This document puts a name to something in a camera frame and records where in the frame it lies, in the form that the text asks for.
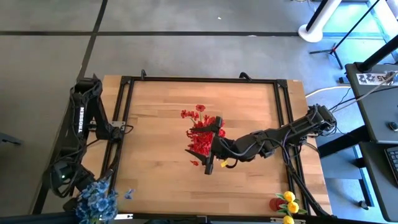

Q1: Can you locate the black desk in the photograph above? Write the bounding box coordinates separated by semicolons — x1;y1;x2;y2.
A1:
344;61;398;222

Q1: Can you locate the black keyboard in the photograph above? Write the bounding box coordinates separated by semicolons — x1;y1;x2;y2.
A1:
384;146;398;188

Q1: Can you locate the red glass vase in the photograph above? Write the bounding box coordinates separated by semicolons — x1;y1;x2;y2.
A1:
269;197;289;213

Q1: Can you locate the black stand pole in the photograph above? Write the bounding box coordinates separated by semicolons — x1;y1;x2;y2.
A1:
305;0;333;34

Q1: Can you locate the white floor cable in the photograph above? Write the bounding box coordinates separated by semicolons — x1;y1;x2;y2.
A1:
305;85;351;99

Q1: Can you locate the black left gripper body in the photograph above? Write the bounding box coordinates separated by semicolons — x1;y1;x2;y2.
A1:
63;174;113;213

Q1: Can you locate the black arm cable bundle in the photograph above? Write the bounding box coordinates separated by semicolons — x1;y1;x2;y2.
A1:
281;136;331;218

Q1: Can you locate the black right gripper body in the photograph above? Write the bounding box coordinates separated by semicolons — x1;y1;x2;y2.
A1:
204;116;247;175

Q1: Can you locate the grey floor object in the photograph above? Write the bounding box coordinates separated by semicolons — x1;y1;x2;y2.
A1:
0;132;23;147

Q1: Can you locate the black diagonal pole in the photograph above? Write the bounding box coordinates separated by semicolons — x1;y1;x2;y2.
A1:
356;37;398;73

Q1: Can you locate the black aluminium table frame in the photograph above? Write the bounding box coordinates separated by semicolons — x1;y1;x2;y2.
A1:
70;70;332;218

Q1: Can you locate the white printed label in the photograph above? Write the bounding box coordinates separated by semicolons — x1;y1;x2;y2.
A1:
356;72;396;86

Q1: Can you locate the dense red flower bunch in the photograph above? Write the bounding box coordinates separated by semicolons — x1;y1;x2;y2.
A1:
185;116;227;167

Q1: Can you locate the grey aluminium overhead frame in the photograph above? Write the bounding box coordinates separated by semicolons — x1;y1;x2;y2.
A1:
0;211;81;224

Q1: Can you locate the black desk leg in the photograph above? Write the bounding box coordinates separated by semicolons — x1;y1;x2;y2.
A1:
317;124;374;210

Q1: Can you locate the white floor stand base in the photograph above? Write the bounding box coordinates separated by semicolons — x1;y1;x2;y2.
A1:
297;0;343;44

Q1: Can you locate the black tripod stand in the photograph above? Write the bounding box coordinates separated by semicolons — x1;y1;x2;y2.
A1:
308;0;382;70

